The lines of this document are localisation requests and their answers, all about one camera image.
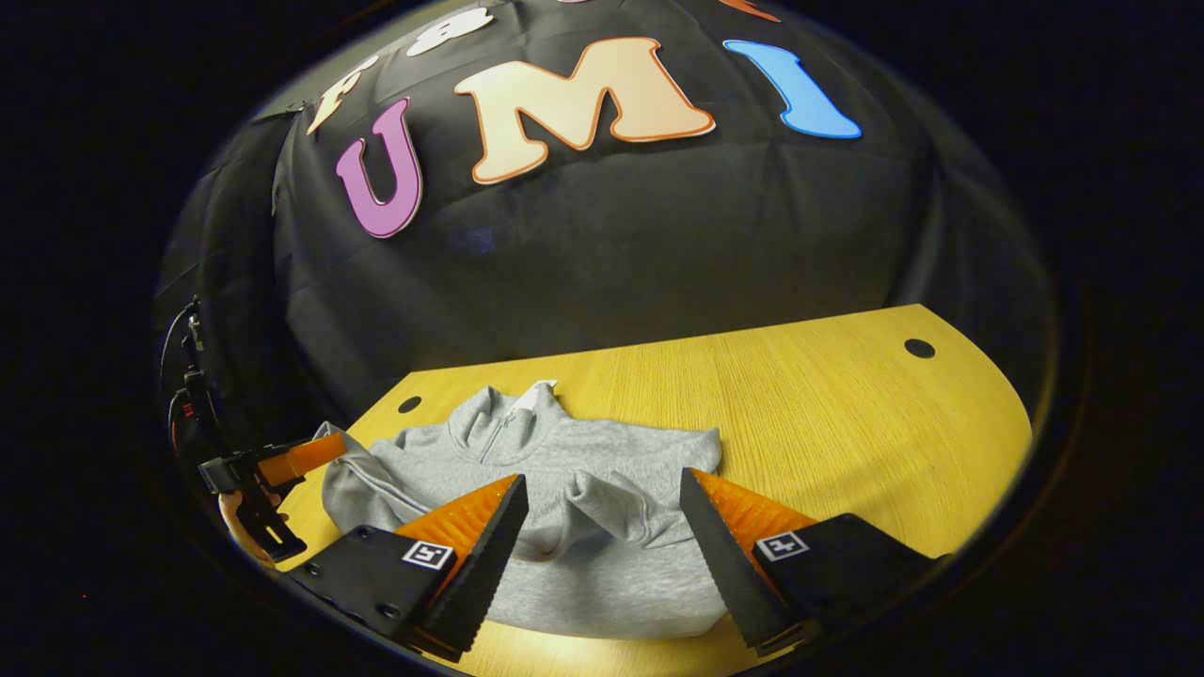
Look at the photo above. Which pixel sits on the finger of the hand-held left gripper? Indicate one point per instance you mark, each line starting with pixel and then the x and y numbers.
pixel 301 459
pixel 259 512

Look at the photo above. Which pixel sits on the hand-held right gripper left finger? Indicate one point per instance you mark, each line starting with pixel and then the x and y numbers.
pixel 484 569

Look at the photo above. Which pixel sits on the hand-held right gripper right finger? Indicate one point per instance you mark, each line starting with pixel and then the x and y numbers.
pixel 729 578

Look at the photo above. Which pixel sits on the grey zip-neck sweatshirt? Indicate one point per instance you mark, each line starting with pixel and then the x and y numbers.
pixel 602 451

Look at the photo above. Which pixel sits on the round black table grommet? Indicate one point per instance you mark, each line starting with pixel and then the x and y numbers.
pixel 919 348
pixel 409 404

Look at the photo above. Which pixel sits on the black backdrop cloth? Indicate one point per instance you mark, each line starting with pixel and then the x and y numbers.
pixel 611 244

